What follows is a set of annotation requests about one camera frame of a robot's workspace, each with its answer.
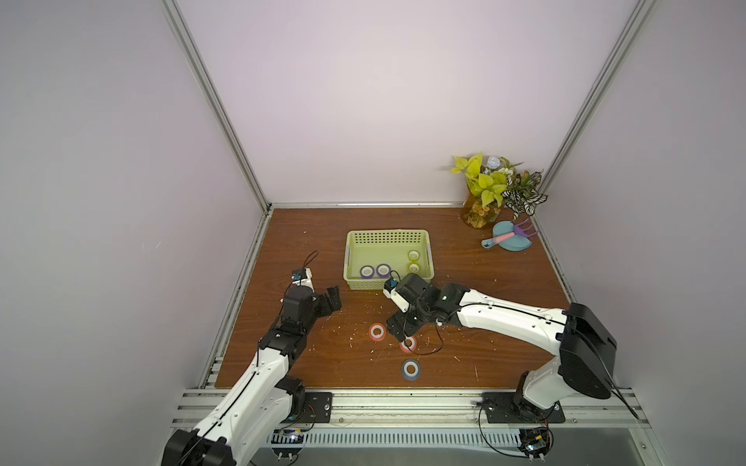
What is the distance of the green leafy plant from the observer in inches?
36.3

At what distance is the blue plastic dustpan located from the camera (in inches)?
42.6

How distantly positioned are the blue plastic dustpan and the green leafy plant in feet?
0.56
